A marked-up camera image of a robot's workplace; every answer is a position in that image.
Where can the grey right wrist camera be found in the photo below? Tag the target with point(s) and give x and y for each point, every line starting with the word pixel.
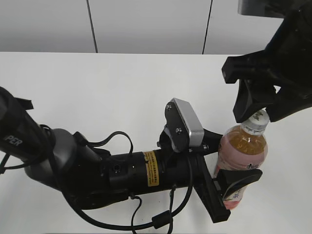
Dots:
pixel 268 8

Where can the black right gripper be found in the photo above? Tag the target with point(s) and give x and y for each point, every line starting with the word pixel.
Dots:
pixel 286 61

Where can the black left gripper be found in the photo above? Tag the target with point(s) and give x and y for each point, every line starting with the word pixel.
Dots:
pixel 188 168

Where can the white bottle cap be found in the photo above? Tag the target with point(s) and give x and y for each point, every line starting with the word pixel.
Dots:
pixel 256 124

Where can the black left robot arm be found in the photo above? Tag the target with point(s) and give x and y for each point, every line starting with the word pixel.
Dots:
pixel 90 177

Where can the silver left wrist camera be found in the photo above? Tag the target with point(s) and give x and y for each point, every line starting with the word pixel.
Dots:
pixel 182 125

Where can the pink oolong tea bottle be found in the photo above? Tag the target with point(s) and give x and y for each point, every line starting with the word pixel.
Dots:
pixel 241 149

